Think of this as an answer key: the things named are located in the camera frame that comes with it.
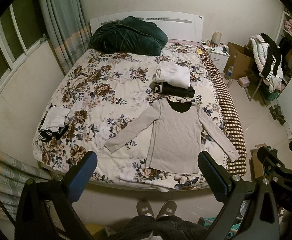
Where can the black folded garment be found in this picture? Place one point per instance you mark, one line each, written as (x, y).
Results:
(167, 89)

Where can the dark shoes on floor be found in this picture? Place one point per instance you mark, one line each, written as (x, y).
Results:
(277, 114)

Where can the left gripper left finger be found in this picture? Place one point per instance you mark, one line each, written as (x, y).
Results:
(76, 179)

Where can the beige table lamp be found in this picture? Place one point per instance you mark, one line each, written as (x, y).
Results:
(216, 37)

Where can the small white folded clothes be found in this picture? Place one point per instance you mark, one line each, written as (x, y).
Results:
(54, 119)

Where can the grey slipper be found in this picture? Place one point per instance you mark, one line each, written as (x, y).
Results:
(144, 208)
(168, 209)

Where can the white nightstand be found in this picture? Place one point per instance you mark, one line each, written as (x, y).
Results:
(218, 57)

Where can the chair with piled clothes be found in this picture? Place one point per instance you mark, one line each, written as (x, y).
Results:
(267, 67)

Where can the brown cardboard box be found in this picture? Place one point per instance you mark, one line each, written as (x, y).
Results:
(242, 60)

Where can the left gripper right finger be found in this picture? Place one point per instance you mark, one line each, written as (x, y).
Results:
(219, 180)

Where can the dark green folded quilt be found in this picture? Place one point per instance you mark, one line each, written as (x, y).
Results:
(130, 35)

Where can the black striped folded clothes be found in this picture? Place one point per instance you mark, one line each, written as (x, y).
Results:
(48, 135)

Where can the small cardboard box on floor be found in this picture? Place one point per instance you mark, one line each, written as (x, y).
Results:
(256, 167)

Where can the left grey slipper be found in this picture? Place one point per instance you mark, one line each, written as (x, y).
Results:
(144, 208)

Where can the brown checkered bed sheet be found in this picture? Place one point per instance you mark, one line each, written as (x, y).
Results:
(231, 120)

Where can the beige long-sleeve shirt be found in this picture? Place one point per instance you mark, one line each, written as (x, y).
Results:
(176, 136)

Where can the white headboard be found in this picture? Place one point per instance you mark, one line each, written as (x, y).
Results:
(176, 25)

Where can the window with white frame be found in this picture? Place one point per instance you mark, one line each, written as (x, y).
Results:
(22, 28)

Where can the right grey slipper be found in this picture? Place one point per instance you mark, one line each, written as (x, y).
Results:
(168, 209)

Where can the plastic water bottle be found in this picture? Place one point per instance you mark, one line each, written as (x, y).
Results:
(229, 72)

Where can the white folded garment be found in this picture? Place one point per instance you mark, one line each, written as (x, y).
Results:
(173, 74)

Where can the floral bed blanket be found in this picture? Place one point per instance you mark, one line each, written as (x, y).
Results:
(104, 93)

